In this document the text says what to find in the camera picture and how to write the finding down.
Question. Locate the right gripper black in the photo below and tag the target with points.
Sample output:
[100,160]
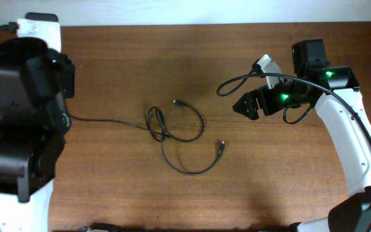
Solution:
[263,100]

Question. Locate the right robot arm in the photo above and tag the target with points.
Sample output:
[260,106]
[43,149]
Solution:
[334,93]

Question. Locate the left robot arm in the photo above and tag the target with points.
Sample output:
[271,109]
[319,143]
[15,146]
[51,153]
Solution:
[35,82]

